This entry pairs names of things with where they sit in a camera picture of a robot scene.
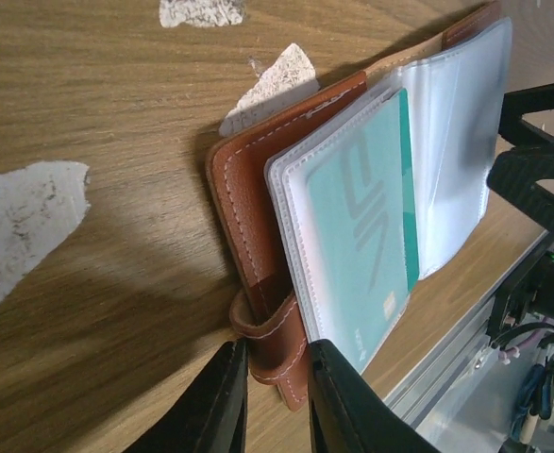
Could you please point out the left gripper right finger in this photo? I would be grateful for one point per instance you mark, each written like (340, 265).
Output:
(345, 413)

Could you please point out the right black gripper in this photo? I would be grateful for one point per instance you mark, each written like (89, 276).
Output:
(524, 301)

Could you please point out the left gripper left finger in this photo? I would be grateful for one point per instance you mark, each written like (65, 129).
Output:
(211, 415)

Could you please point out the teal card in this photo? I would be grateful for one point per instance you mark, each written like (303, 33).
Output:
(355, 191)
(409, 214)

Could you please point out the brown leather card holder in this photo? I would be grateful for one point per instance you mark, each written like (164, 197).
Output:
(455, 83)

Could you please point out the aluminium rail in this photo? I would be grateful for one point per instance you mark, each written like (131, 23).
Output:
(468, 396)

